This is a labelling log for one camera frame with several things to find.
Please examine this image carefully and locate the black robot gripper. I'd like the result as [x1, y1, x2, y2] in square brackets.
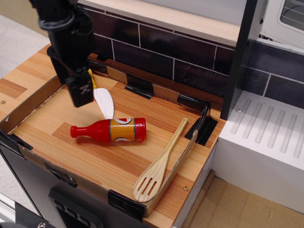
[47, 14, 94, 107]

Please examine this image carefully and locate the red hot sauce bottle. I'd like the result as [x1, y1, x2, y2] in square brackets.
[70, 118, 147, 142]

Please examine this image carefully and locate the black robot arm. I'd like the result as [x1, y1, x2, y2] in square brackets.
[31, 0, 95, 107]

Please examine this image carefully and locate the wooden slotted spatula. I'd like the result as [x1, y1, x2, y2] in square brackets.
[133, 118, 188, 203]

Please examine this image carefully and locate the black oven control panel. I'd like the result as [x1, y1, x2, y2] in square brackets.
[48, 189, 105, 228]

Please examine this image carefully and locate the black device bottom left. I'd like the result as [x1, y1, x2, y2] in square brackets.
[0, 202, 54, 228]

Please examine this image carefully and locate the light wooden shelf board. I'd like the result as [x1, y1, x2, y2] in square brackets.
[79, 0, 240, 47]

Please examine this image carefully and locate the white ridged sink drainboard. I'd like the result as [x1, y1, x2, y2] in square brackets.
[213, 92, 304, 213]

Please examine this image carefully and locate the white appliance with vent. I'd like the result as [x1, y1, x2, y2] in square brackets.
[260, 0, 304, 49]

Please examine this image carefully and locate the yellow handled toy knife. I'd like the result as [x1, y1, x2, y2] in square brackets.
[88, 69, 114, 119]

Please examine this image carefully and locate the black shelf post right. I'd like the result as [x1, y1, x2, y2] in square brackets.
[220, 0, 268, 120]

